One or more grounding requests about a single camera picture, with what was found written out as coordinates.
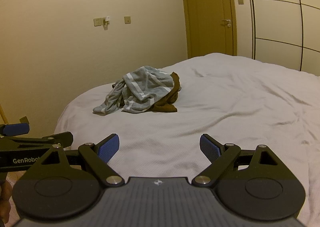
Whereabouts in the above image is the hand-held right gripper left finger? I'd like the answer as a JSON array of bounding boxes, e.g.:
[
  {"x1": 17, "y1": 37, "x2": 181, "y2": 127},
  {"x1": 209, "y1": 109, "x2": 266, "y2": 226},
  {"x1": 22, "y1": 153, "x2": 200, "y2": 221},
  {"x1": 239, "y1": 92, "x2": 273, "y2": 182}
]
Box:
[{"x1": 37, "y1": 133, "x2": 125, "y2": 188}]

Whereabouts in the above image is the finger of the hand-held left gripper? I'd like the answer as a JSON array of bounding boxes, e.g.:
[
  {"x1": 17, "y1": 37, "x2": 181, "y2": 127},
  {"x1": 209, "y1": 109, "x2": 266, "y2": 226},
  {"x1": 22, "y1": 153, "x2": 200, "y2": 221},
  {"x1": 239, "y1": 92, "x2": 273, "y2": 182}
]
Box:
[
  {"x1": 0, "y1": 122, "x2": 30, "y2": 138},
  {"x1": 0, "y1": 131, "x2": 74, "y2": 153}
]

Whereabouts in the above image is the wooden door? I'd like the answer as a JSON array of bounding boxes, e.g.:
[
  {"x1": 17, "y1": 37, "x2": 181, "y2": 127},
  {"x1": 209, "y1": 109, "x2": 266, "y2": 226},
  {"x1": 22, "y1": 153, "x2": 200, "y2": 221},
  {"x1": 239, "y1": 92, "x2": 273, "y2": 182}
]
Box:
[{"x1": 178, "y1": 0, "x2": 238, "y2": 59}]

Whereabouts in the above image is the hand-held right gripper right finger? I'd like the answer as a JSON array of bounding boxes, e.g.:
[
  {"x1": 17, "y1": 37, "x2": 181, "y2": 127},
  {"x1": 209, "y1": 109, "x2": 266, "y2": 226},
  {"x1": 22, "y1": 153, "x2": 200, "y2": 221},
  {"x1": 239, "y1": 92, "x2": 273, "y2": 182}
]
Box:
[{"x1": 191, "y1": 133, "x2": 283, "y2": 188}]

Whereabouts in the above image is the white bed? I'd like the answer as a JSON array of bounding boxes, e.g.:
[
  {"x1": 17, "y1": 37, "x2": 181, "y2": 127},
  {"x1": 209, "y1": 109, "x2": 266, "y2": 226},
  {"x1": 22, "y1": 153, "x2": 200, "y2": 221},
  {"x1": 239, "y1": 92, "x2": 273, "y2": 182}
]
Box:
[{"x1": 54, "y1": 52, "x2": 320, "y2": 227}]

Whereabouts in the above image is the white panelled wardrobe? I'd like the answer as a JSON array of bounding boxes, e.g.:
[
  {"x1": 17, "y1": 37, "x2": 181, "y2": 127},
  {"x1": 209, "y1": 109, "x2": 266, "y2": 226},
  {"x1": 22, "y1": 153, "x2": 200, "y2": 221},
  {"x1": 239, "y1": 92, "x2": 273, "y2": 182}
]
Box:
[{"x1": 246, "y1": 0, "x2": 320, "y2": 76}]

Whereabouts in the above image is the wooden bedside furniture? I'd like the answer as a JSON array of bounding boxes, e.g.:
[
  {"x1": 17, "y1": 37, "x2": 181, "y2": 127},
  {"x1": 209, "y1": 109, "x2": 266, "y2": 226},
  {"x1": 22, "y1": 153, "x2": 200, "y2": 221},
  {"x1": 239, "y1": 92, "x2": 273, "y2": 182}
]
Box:
[{"x1": 0, "y1": 103, "x2": 8, "y2": 125}]

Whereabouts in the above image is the grey white-striped shirt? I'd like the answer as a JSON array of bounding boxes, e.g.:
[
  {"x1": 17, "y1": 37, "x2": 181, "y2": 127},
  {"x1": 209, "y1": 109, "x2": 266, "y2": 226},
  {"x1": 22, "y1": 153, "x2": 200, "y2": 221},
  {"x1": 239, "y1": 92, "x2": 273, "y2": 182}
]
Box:
[{"x1": 93, "y1": 66, "x2": 175, "y2": 115}]

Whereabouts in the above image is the brown garment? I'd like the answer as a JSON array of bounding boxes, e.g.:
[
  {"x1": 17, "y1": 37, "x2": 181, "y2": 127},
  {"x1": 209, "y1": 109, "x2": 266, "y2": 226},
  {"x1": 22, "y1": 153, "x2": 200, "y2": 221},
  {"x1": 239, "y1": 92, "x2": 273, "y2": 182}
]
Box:
[{"x1": 152, "y1": 72, "x2": 182, "y2": 113}]

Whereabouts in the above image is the person's left hand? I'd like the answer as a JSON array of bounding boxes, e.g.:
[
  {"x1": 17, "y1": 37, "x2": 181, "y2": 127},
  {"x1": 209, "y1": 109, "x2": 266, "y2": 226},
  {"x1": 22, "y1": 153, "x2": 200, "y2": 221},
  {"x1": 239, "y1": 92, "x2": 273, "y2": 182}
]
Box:
[{"x1": 0, "y1": 181, "x2": 13, "y2": 227}]

